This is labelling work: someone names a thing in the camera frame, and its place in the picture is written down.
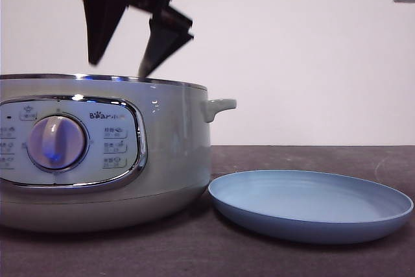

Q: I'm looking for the pale green electric steamer pot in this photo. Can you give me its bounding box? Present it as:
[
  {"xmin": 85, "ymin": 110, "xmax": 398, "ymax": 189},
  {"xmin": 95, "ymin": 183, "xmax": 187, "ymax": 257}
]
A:
[{"xmin": 0, "ymin": 74, "xmax": 237, "ymax": 234}]

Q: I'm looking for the blue round plate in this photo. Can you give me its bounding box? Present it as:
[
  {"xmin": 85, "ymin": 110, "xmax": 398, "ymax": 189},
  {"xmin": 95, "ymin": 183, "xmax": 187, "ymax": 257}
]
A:
[{"xmin": 207, "ymin": 169, "xmax": 414, "ymax": 245}]

